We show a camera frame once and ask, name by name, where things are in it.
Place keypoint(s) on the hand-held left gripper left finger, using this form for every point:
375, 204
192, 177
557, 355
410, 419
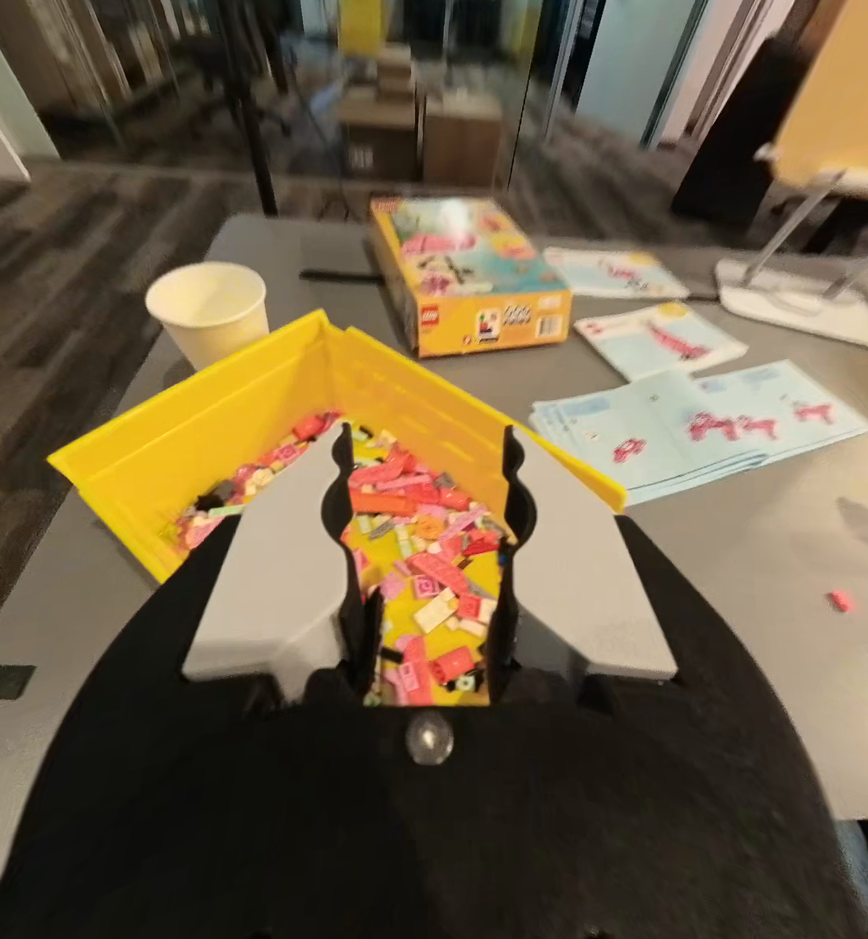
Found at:
280, 572

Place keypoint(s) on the small red toy brick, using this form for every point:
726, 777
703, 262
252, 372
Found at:
841, 601

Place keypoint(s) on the pile of toy bricks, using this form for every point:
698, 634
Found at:
419, 528

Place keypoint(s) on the instruction booklet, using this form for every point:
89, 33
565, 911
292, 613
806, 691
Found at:
654, 341
698, 440
610, 273

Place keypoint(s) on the black chair back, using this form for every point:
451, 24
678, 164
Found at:
734, 161

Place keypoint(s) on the yellow plastic bin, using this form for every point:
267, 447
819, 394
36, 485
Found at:
221, 411

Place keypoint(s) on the yellow toy box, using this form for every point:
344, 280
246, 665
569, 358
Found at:
463, 257

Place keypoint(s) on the white paper cup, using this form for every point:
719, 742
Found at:
210, 315

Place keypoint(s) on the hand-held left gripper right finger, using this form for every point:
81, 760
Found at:
588, 587

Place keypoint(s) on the closed instruction booklet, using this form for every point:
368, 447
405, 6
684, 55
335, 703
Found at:
610, 273
654, 341

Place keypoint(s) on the brown cardboard box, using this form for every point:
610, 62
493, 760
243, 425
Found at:
463, 139
379, 139

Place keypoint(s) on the wooden book stand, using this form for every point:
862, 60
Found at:
844, 88

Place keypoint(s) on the black tripod pole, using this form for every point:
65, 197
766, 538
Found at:
254, 125

